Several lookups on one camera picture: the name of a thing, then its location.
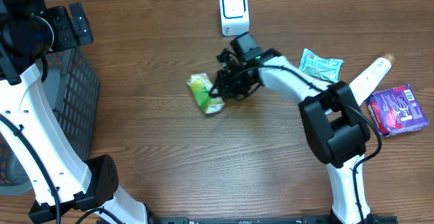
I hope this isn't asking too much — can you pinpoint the white tube with gold cap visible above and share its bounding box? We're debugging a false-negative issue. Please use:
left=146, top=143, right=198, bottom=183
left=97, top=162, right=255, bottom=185
left=349, top=54, right=395, bottom=106

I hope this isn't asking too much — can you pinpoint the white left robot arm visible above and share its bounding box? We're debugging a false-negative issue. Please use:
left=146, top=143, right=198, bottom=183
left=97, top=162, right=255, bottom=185
left=1, top=0, right=151, bottom=224

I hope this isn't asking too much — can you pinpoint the teal wet wipes pack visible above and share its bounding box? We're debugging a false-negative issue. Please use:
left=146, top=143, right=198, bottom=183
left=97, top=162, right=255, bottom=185
left=298, top=48, right=344, bottom=83

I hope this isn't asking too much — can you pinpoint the purple pad package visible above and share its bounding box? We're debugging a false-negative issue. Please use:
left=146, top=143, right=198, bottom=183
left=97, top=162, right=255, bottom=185
left=366, top=84, right=429, bottom=136

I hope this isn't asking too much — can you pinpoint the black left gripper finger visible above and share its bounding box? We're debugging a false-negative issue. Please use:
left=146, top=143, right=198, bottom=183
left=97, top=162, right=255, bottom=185
left=69, top=2, right=88, bottom=24
left=77, top=22, right=94, bottom=45

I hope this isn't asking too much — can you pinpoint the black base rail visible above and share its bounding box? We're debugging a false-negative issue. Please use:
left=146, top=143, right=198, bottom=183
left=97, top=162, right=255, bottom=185
left=96, top=215, right=398, bottom=224

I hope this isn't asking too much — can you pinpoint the yellow green Pokka drink pouch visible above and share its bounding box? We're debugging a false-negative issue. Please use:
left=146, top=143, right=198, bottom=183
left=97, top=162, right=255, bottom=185
left=186, top=73, right=225, bottom=114

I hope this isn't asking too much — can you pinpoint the grey plastic shopping basket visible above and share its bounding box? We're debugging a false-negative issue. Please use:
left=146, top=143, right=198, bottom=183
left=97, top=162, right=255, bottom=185
left=1, top=48, right=100, bottom=195

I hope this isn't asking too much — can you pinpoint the white barcode scanner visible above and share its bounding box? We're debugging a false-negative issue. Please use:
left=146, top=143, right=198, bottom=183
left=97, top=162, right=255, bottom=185
left=219, top=0, right=250, bottom=37

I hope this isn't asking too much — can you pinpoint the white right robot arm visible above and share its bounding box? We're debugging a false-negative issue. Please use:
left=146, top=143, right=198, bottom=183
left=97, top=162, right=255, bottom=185
left=210, top=33, right=373, bottom=223

